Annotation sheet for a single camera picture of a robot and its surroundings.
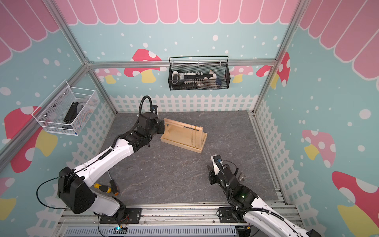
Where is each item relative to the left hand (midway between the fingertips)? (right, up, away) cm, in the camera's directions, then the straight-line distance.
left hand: (160, 122), depth 82 cm
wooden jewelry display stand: (+14, -9, +26) cm, 31 cm away
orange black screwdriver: (-26, -36, 0) cm, 45 cm away
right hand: (+27, -23, -3) cm, 36 cm away
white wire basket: (-44, +6, -9) cm, 45 cm away
